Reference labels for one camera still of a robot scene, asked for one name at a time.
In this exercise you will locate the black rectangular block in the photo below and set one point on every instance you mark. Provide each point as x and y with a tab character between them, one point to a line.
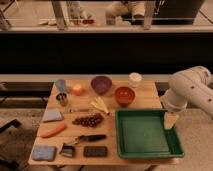
95	151

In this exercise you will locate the orange apple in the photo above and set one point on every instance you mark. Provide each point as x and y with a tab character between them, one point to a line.
77	89

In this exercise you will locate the blue sponge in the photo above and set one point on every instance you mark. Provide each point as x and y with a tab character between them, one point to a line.
44	153

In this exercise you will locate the dark grape bunch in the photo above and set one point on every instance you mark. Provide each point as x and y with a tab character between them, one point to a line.
89	121

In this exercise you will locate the yellow banana bunch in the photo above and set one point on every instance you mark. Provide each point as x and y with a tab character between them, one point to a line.
99	104

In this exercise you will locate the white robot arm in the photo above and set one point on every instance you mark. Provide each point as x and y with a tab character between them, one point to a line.
187	86

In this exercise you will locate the small metal cup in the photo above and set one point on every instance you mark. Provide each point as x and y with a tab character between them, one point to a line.
62	99

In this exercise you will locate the green plastic tray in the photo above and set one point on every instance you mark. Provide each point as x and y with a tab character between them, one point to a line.
140	134

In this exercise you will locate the red bowl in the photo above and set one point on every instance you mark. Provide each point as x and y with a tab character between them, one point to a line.
124	96

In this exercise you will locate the purple bowl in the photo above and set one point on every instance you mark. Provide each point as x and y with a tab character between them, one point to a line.
101	84

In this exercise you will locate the white paper cup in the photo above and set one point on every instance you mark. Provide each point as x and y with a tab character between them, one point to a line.
135	79

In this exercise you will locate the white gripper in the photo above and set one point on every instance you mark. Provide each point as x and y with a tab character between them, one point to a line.
172	105

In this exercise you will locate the grey blue triangular cloth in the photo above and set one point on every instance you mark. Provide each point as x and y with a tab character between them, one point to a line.
52	115

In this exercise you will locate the black handled knife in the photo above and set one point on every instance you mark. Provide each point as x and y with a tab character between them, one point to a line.
90	138

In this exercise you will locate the blue cup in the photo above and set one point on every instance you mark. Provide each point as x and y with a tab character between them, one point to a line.
61	85

